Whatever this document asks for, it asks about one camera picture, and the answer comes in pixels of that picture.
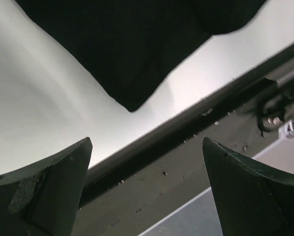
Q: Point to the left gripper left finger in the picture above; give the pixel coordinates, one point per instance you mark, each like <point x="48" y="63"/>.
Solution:
<point x="42" y="199"/>

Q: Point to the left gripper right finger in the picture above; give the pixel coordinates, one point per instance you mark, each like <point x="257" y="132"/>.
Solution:
<point x="252" y="198"/>

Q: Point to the black t-shirt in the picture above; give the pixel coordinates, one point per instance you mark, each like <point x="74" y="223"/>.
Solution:
<point x="130" y="46"/>

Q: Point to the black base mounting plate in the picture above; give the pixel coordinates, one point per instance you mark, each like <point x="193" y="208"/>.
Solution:
<point x="150" y="178"/>

